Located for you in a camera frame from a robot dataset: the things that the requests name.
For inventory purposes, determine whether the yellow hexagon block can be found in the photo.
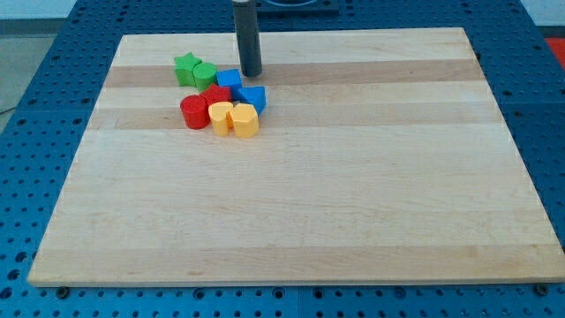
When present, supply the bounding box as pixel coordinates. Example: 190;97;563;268
230;103;260;138

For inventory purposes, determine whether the blue triangle block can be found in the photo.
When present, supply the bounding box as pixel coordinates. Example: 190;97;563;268
236;86;267;115

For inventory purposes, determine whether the yellow heart block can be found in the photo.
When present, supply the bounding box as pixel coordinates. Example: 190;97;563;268
208;102;234;136

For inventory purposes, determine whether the red star block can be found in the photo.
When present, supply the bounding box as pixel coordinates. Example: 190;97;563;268
200;84;233;106

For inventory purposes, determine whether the blue cube block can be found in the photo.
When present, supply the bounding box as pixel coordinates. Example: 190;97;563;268
216;69;243;101

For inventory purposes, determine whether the large wooden board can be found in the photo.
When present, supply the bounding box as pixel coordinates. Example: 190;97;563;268
28;27;564;287

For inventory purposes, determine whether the red cylinder block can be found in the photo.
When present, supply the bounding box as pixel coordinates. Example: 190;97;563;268
180;95;210;130

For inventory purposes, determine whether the green cylinder block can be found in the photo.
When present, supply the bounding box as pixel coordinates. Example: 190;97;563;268
192;62;217;92

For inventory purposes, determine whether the green star block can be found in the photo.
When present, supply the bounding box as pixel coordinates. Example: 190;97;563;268
174;52;202;87

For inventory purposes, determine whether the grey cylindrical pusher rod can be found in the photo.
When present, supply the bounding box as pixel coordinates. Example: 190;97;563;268
231;0;262;77

